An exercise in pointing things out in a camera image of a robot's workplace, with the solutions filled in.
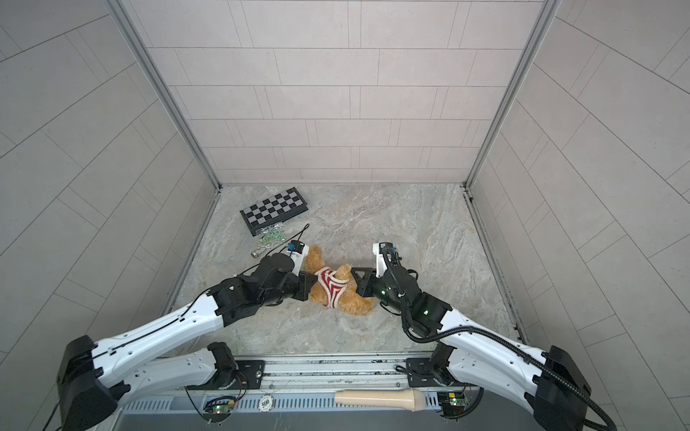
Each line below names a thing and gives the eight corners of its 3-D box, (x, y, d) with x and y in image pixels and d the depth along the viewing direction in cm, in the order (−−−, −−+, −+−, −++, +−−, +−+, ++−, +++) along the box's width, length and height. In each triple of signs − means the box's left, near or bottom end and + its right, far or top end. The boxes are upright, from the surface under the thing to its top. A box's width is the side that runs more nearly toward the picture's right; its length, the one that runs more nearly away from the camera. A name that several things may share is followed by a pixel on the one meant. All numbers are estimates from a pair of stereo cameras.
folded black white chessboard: (252, 236, 102) (249, 231, 99) (242, 216, 108) (239, 210, 105) (309, 209, 110) (307, 204, 107) (296, 192, 116) (295, 186, 113)
